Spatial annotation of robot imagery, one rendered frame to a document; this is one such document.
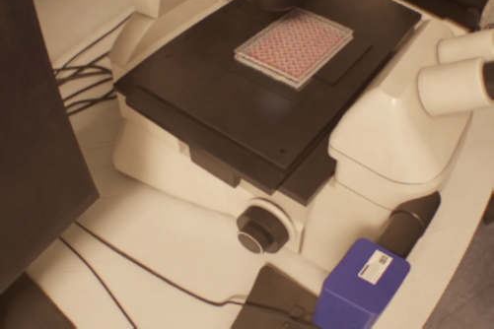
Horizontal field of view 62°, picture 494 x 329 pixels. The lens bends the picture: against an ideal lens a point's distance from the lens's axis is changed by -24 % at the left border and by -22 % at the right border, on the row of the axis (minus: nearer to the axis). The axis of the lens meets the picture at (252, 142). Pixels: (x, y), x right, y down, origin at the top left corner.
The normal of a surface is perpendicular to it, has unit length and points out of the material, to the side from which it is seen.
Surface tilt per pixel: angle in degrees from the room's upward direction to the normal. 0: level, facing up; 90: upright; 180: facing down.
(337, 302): 90
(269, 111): 0
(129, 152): 48
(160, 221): 0
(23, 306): 0
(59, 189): 86
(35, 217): 86
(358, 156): 86
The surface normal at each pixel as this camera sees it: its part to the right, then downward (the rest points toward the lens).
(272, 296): 0.05, -0.65
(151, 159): -0.47, 0.00
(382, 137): -0.61, 0.44
